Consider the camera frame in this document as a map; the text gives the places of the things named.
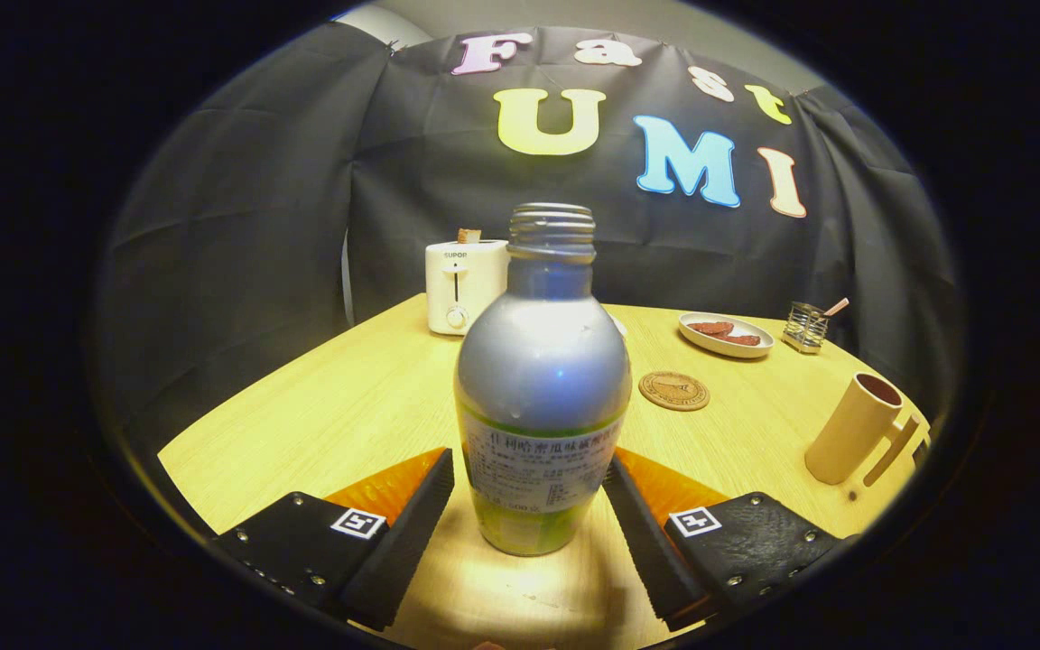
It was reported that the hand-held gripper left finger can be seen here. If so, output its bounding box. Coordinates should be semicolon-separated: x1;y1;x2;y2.
209;447;455;631

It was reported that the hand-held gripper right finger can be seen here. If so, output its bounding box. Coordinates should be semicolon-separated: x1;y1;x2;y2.
601;447;859;633

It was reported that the round cork coaster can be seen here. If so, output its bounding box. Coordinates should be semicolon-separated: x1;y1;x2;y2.
638;370;711;413

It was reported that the silver green juice bottle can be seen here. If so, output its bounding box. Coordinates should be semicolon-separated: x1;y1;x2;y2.
453;203;633;557

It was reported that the beige cup with wooden handle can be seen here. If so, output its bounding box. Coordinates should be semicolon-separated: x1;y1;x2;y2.
804;372;932;487

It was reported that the wooden table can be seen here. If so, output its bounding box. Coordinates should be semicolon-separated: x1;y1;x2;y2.
157;293;932;650

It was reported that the white round plate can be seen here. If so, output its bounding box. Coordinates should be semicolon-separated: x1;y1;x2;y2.
678;312;775;360

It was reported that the white toaster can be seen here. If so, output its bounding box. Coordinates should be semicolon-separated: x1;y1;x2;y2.
424;239;512;337

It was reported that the black backdrop cloth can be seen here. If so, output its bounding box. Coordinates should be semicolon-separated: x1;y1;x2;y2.
91;23;968;452

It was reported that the wire mesh holder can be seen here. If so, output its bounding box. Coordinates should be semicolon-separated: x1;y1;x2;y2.
782;302;832;354

